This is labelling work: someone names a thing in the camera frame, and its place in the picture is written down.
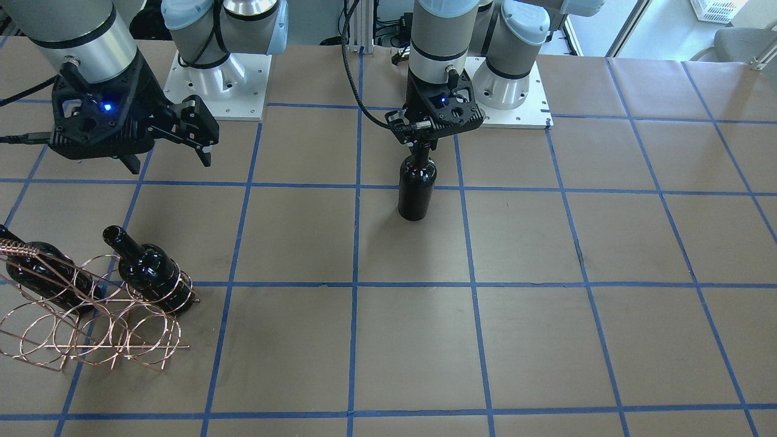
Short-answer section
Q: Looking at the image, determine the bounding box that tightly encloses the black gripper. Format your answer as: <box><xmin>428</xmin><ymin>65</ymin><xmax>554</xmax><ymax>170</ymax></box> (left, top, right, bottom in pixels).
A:
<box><xmin>385</xmin><ymin>70</ymin><xmax>485</xmax><ymax>155</ymax></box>
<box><xmin>48</xmin><ymin>52</ymin><xmax>220</xmax><ymax>175</ymax></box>

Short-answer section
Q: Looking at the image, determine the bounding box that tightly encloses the dark green wine bottle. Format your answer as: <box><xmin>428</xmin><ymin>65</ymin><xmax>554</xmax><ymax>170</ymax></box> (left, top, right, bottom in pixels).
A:
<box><xmin>398</xmin><ymin>144</ymin><xmax>438</xmax><ymax>222</ymax></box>

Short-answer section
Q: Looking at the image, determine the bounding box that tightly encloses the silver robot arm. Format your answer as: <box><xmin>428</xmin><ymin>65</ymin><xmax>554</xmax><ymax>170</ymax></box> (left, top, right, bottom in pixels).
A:
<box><xmin>2</xmin><ymin>1</ymin><xmax>288</xmax><ymax>174</ymax></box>
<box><xmin>385</xmin><ymin>1</ymin><xmax>604</xmax><ymax>158</ymax></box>

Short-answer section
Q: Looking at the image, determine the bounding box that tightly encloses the dark wine bottle in rack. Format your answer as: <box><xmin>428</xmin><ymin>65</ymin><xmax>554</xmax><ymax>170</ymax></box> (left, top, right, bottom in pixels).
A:
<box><xmin>103</xmin><ymin>226</ymin><xmax>197</xmax><ymax>315</ymax></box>

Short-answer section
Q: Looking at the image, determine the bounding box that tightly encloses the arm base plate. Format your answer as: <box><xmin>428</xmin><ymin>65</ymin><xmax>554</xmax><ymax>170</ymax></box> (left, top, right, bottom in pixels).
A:
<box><xmin>163</xmin><ymin>53</ymin><xmax>273</xmax><ymax>122</ymax></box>
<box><xmin>466</xmin><ymin>57</ymin><xmax>554</xmax><ymax>129</ymax></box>

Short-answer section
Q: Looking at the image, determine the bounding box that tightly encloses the black braided cable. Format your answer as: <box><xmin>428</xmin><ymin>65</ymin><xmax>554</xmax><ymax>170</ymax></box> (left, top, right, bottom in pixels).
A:
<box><xmin>341</xmin><ymin>0</ymin><xmax>404</xmax><ymax>131</ymax></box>

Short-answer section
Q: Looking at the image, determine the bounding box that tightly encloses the copper wire wine rack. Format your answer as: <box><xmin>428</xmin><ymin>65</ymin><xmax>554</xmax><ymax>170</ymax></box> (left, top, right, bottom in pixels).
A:
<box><xmin>2</xmin><ymin>239</ymin><xmax>191</xmax><ymax>371</ymax></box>

